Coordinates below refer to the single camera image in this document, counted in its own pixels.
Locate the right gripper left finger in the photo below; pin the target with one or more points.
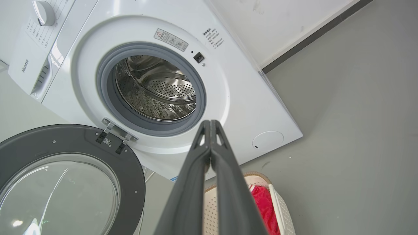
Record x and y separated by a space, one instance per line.
186 195

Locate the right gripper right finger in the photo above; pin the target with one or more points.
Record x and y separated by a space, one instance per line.
235 202

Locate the black round washer door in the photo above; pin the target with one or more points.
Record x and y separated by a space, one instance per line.
130 182

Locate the metal door hinge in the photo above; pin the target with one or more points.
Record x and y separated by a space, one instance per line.
116 132

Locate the white front-load washing machine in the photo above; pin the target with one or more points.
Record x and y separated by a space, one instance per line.
248 107

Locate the black door latch socket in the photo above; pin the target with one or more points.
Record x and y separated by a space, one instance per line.
199 57

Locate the blue energy label sticker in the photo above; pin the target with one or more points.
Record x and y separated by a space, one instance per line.
173 179

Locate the red and white garment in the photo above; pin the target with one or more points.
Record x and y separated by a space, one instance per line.
266 209

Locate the beige plastic laundry basket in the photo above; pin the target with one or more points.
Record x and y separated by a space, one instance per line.
284 212

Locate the round white filter cover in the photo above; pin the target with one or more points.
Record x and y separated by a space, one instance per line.
267 140

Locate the steel perforated washer drum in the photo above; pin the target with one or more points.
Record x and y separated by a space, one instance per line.
156 91

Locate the white warning sticker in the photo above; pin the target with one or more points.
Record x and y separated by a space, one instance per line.
171 39

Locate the white detergent drawer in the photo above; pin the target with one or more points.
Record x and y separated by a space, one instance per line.
26 67

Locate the white program dial knob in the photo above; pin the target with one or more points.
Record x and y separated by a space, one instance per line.
44 12

